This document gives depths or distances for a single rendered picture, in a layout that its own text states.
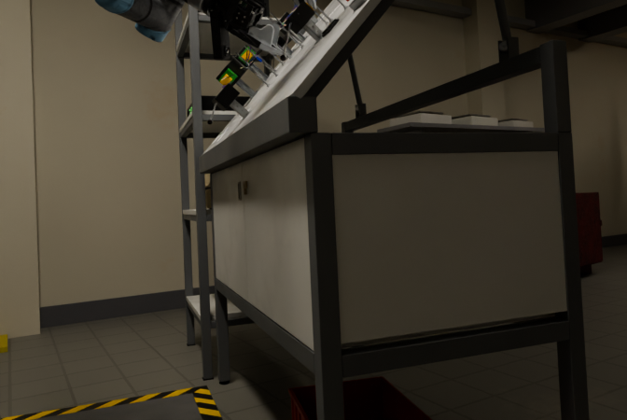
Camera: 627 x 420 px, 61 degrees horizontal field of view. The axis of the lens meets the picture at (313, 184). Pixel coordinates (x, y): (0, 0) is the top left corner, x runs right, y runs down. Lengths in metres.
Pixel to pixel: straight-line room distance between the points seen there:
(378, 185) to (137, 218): 2.77
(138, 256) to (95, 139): 0.79
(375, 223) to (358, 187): 0.08
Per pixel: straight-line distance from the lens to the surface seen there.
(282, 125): 0.98
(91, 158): 3.61
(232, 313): 2.23
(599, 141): 6.82
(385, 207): 1.00
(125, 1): 1.26
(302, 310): 1.05
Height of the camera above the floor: 0.68
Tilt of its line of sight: 2 degrees up
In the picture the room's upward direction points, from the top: 3 degrees counter-clockwise
